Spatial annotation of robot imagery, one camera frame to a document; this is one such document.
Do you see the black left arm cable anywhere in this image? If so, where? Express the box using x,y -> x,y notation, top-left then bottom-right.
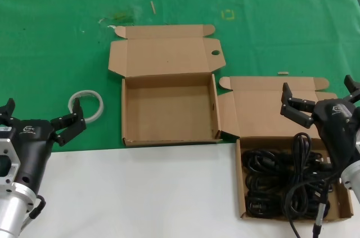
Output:
26,194 -> 47,223

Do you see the green table cloth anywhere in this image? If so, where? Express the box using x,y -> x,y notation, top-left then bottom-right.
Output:
0,0 -> 360,155

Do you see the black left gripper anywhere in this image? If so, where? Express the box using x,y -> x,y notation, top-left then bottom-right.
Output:
0,97 -> 87,194

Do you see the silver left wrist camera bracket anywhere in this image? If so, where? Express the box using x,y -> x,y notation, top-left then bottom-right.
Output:
0,136 -> 23,195

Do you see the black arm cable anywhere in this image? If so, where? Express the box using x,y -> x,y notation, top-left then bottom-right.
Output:
286,170 -> 345,238
26,194 -> 47,223

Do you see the black power cord bundle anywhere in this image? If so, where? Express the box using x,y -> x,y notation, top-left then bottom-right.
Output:
244,168 -> 338,194
242,149 -> 332,172
245,192 -> 331,219

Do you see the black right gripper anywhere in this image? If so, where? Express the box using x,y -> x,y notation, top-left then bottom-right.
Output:
280,74 -> 360,172

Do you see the clear tape roll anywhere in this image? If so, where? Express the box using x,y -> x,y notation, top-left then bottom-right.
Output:
68,89 -> 105,124

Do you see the cardboard box without hole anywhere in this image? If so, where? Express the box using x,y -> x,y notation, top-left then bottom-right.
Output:
217,75 -> 355,220

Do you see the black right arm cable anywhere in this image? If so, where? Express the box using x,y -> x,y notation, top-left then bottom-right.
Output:
286,170 -> 345,238

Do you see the cardboard box with round hole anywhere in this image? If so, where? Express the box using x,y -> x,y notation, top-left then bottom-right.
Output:
107,24 -> 227,147

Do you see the cable with silver plug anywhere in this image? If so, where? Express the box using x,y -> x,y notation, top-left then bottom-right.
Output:
311,183 -> 331,238

